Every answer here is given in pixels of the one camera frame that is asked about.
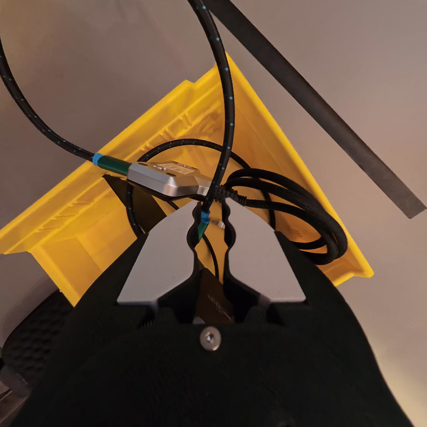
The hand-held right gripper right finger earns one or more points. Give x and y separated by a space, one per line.
260 263

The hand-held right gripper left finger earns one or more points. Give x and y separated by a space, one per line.
160 263

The yellow plastic bin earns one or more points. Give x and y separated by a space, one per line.
83 213

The black quilted pad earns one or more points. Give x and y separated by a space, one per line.
33 333

